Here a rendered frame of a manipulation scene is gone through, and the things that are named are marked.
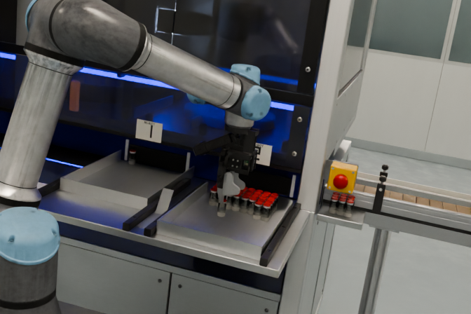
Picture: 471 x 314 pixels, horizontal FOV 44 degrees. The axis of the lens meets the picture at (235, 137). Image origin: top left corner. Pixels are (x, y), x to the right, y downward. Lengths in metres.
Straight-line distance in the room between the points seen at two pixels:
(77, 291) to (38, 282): 0.99
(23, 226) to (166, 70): 0.38
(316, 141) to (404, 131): 4.68
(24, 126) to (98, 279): 0.96
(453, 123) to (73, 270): 4.84
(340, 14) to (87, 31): 0.75
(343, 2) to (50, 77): 0.79
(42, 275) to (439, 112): 5.46
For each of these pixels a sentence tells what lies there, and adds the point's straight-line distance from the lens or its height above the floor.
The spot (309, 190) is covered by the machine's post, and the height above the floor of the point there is 0.94.
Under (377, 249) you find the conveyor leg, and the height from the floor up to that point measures 0.76.
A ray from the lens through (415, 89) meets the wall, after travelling 6.20.
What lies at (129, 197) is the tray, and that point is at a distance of 1.54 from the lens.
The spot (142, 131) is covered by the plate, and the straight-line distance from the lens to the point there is 1.77.
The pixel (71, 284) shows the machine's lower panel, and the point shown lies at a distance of 2.08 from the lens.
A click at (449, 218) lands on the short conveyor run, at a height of 0.92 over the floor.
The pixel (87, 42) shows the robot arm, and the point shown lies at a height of 1.34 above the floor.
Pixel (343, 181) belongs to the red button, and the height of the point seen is 1.00.
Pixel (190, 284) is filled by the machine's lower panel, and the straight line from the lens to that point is 1.87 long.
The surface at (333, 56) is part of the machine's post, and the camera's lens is 1.57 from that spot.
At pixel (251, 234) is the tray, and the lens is 1.46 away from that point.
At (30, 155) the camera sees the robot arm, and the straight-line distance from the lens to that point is 1.17.
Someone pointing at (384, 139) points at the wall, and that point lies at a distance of 6.30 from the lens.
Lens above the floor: 1.46
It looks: 14 degrees down
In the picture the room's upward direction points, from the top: 8 degrees clockwise
